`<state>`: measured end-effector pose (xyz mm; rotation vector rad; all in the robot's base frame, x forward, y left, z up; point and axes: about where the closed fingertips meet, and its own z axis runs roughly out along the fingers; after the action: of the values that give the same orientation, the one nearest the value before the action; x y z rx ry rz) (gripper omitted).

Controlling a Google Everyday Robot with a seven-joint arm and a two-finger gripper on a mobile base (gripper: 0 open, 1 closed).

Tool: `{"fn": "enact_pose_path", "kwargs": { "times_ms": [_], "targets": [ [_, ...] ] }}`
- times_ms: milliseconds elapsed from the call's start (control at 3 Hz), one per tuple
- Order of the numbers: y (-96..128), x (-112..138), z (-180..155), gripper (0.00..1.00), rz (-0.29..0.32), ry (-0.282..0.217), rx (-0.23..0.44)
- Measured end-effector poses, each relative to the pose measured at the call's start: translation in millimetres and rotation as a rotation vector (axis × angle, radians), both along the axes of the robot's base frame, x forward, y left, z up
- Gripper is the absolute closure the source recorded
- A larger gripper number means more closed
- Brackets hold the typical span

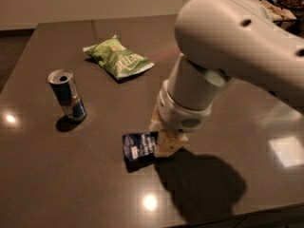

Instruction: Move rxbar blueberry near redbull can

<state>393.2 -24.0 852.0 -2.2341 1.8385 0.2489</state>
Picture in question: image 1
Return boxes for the black wire basket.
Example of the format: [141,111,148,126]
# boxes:
[236,0,302,35]

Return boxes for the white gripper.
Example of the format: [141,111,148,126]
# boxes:
[149,80,212,158]

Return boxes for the packets in wire basket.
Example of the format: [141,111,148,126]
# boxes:
[253,0,296,30]

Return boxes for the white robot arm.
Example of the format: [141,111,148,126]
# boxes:
[150,0,304,158]

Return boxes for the redbull can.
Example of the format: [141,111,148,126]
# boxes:
[47,69,86,123]

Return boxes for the blue rxbar blueberry wrapper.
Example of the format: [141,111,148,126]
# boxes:
[123,132,159,162]

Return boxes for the green kettle chips bag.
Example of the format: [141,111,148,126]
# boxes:
[83,35,154,80]

